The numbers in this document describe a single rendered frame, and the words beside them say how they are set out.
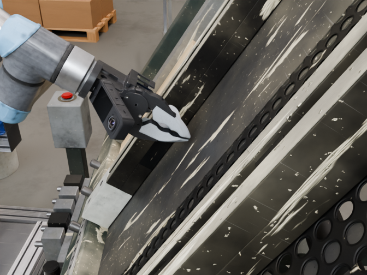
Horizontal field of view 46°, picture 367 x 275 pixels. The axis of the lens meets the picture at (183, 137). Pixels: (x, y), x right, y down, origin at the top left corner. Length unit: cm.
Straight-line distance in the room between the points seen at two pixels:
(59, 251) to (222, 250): 92
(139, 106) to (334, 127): 46
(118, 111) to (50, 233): 66
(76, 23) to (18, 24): 420
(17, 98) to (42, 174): 206
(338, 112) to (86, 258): 76
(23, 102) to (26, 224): 143
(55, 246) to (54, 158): 173
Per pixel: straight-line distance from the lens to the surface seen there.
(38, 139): 321
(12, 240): 213
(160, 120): 76
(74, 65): 73
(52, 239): 127
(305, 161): 36
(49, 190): 270
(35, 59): 74
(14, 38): 74
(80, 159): 170
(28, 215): 220
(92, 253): 102
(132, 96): 74
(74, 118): 157
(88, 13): 487
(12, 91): 79
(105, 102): 72
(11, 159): 287
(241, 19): 80
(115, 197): 101
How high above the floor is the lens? 163
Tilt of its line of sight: 32 degrees down
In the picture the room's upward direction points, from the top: straight up
